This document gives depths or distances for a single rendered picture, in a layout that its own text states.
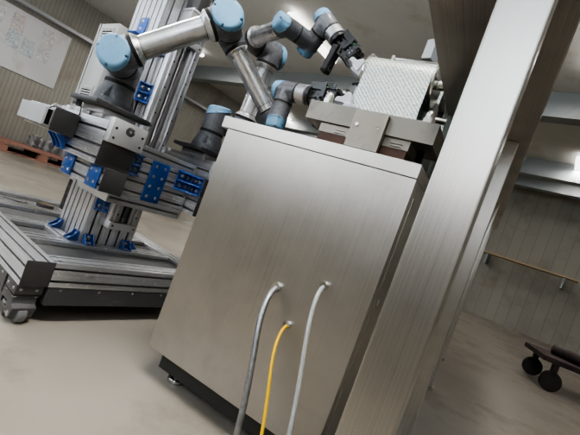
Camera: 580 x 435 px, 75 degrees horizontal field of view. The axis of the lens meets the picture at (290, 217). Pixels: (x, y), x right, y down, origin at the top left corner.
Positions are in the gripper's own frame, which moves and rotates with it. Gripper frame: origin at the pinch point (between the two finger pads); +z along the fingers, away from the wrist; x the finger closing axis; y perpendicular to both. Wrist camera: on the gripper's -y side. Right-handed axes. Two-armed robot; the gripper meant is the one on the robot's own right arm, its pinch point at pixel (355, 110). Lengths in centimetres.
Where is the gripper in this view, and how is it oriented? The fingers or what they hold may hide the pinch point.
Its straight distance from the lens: 141.1
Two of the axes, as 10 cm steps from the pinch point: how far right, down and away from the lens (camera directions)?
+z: 8.3, 3.1, -4.6
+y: 3.5, -9.4, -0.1
